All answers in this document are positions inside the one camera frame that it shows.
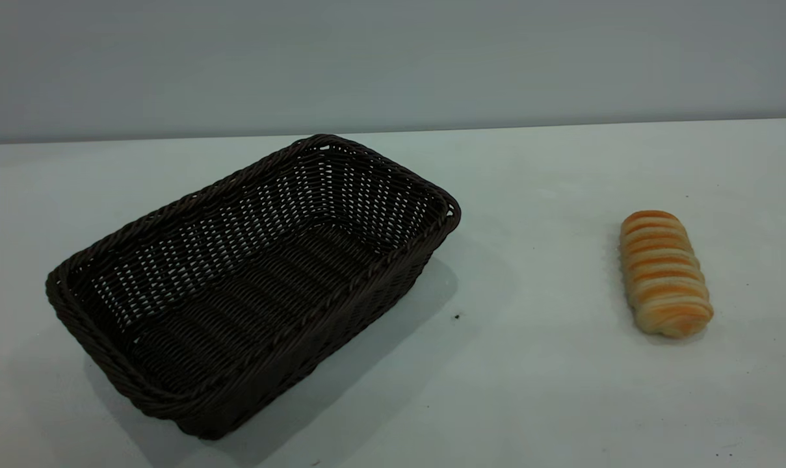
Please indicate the dark brown woven basket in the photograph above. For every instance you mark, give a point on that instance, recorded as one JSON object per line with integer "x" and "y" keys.
{"x": 249, "y": 312}

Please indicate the striped orange bread roll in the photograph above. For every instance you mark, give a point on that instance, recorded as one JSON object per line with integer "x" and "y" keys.
{"x": 662, "y": 273}

